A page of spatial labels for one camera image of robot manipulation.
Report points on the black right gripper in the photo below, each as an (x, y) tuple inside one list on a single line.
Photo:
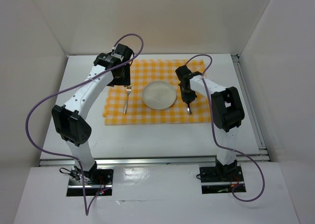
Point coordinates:
[(186, 98)]

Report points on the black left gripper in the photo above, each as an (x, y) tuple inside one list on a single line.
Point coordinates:
[(125, 80)]

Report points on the silver fork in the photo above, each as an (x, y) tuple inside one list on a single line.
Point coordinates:
[(128, 92)]

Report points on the yellow white checkered cloth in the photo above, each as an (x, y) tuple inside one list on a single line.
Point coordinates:
[(143, 72)]

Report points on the cream round plate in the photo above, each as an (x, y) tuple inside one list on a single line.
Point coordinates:
[(158, 95)]

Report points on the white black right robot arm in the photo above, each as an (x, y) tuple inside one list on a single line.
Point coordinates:
[(227, 116)]

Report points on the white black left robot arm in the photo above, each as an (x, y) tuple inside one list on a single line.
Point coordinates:
[(70, 119)]

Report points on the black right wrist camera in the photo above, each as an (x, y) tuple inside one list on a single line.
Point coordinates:
[(182, 71)]

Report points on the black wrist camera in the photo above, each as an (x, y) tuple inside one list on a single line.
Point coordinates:
[(182, 71), (122, 52)]

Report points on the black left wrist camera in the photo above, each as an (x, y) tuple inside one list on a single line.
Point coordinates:
[(122, 52)]

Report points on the aluminium right side rail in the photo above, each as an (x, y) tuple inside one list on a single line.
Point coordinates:
[(263, 152)]

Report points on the aluminium rail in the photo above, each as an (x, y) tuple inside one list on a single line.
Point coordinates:
[(263, 152), (132, 161)]

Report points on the aluminium front rail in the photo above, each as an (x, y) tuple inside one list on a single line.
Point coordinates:
[(132, 161)]

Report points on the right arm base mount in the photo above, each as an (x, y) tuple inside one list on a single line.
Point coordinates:
[(211, 177)]

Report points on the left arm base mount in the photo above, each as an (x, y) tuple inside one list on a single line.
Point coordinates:
[(100, 184)]

